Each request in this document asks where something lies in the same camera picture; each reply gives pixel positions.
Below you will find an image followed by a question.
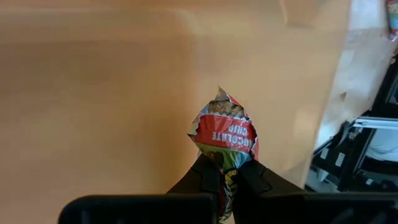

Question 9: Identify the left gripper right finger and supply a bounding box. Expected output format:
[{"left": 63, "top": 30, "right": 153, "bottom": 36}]
[{"left": 232, "top": 158, "right": 312, "bottom": 196}]

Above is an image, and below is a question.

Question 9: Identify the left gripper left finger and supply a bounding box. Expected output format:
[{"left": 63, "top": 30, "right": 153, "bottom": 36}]
[{"left": 167, "top": 153, "right": 224, "bottom": 196}]

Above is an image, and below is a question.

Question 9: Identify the red green chocolate chip bar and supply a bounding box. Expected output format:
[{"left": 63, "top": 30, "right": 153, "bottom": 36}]
[{"left": 187, "top": 85, "right": 260, "bottom": 224}]

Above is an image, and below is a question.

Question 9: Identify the blue red-ended granola bar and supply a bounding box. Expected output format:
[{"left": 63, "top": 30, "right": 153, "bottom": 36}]
[{"left": 386, "top": 0, "right": 398, "bottom": 42}]

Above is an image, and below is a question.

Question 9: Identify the orange plastic bin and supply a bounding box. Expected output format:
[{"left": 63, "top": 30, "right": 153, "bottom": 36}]
[{"left": 0, "top": 0, "right": 353, "bottom": 224}]

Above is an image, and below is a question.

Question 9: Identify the silver aluminium bracket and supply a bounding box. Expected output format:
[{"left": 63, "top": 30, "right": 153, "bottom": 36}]
[{"left": 353, "top": 116, "right": 398, "bottom": 129}]

